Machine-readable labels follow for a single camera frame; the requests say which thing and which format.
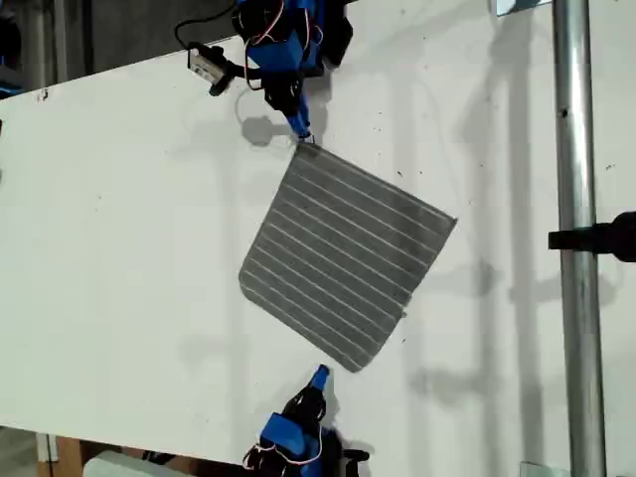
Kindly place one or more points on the grey striped towel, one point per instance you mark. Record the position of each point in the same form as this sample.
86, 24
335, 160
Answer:
343, 248

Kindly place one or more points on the white box under table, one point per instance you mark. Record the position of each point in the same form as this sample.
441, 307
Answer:
129, 467

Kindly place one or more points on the wooden table leg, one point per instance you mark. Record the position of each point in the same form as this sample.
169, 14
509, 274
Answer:
67, 457

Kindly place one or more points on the black clamp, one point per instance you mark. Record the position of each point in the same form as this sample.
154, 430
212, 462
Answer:
596, 238

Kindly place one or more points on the black camera stalk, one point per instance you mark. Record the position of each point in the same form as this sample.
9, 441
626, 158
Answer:
233, 67

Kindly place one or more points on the black silver camera box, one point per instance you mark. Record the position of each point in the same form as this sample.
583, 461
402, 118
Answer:
204, 63

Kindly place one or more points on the blue background frame part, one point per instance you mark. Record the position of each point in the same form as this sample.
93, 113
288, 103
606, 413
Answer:
10, 90

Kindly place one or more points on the steel post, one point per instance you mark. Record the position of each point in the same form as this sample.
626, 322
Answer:
576, 149

